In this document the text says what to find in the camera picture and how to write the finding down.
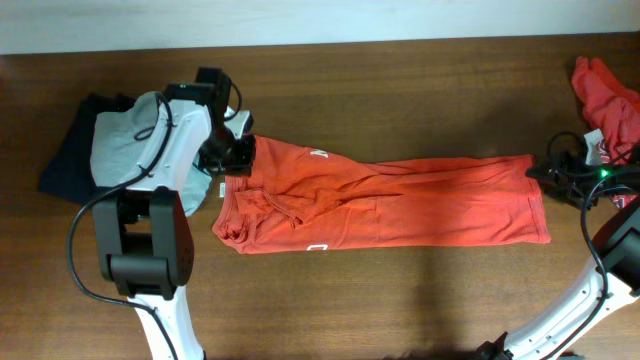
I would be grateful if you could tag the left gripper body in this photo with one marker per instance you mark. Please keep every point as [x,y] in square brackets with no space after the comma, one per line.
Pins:
[225,154]

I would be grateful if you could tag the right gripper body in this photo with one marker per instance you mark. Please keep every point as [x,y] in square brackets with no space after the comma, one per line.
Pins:
[585,180]

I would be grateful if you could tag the orange printed t-shirt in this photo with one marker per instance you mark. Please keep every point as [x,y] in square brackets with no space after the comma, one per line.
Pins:
[304,199]

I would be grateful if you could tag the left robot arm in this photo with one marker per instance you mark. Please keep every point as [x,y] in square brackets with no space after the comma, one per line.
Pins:
[144,242]

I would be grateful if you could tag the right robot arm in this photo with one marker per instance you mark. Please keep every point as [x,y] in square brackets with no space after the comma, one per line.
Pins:
[610,277]

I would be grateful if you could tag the red lettered t-shirt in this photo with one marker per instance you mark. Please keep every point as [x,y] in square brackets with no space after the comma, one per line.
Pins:
[607,105]

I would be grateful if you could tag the folded grey t-shirt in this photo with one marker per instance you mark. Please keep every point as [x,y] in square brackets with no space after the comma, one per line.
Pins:
[114,150]

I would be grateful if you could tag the folded navy garment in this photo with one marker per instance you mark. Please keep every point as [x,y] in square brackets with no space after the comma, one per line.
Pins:
[68,175]

